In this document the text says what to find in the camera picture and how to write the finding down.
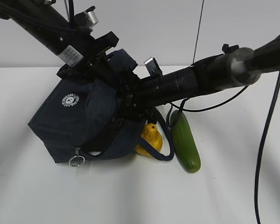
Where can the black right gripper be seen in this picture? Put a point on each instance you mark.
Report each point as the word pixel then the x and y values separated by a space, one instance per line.
pixel 128 106

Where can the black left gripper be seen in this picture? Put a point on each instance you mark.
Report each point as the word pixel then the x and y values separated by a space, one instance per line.
pixel 83 52

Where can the yellow pear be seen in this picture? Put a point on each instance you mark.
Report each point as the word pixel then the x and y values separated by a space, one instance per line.
pixel 151 134

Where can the dark blue lunch bag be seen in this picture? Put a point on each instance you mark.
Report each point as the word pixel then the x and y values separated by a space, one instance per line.
pixel 77 120

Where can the green cucumber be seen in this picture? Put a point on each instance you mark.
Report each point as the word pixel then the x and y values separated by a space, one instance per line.
pixel 184 143

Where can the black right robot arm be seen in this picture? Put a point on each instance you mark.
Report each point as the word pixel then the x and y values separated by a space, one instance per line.
pixel 235 67

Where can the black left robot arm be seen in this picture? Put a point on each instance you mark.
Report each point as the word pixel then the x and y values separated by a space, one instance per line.
pixel 70 40

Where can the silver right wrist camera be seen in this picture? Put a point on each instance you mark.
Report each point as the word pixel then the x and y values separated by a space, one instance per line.
pixel 153 67

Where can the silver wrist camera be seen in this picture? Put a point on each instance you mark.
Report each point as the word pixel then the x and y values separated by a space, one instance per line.
pixel 87 18
pixel 153 67

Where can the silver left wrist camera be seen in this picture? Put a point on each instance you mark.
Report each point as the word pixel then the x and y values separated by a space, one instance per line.
pixel 87 18

